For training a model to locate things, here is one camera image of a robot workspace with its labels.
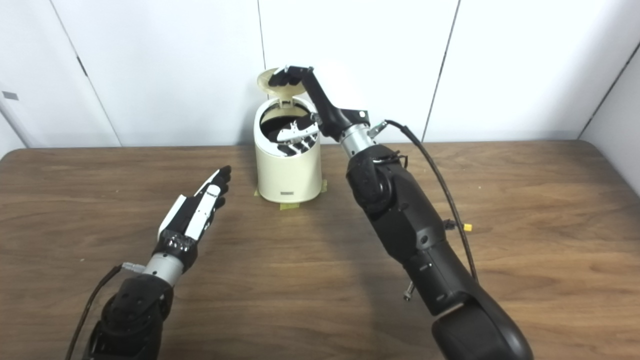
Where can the gray wall tape patch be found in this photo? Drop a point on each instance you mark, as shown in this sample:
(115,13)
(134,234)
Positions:
(10,96)

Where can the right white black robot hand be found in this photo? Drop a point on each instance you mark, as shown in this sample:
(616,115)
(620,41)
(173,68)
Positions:
(327,115)

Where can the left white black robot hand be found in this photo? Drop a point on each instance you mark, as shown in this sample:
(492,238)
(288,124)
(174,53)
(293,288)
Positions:
(200,215)

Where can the cream-colored cylindrical bin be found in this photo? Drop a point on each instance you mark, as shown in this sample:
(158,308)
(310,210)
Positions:
(290,175)

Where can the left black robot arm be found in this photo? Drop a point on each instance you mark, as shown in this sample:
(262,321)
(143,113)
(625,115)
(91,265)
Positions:
(132,315)

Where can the cream round bin lid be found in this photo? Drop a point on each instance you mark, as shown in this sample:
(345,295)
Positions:
(284,92)

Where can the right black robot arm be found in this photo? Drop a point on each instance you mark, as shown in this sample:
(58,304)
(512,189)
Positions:
(410,220)

